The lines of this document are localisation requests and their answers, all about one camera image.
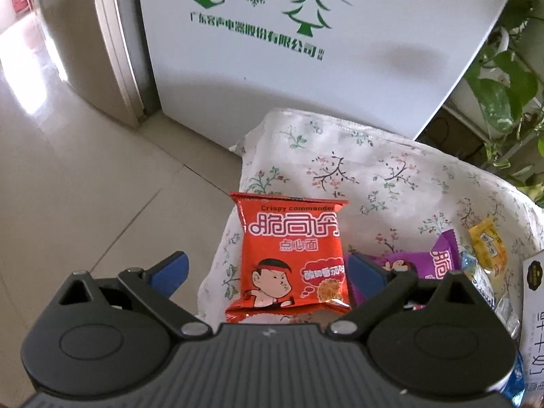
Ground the purple noodle snack packet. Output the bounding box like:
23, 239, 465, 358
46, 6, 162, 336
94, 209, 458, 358
345, 229, 461, 306

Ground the clear blue candy packet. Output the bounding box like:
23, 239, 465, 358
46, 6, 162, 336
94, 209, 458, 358
460, 252, 521, 340

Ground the red crispy noodle snack packet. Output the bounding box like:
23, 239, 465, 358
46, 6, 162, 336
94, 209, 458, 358
225, 192, 351, 322

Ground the floral white tablecloth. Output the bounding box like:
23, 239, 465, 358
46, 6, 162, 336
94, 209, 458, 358
197, 108, 544, 333

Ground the yellow snack packet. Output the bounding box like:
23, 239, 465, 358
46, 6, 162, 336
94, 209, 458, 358
469, 217, 507, 281

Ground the white milk carton box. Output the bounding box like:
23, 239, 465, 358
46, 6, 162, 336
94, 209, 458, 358
520, 252, 544, 407

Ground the green pothos plant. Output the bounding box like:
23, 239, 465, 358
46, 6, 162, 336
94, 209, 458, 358
463, 0, 543, 206

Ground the white chest freezer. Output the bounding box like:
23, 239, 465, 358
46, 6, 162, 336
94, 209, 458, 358
140, 0, 507, 147

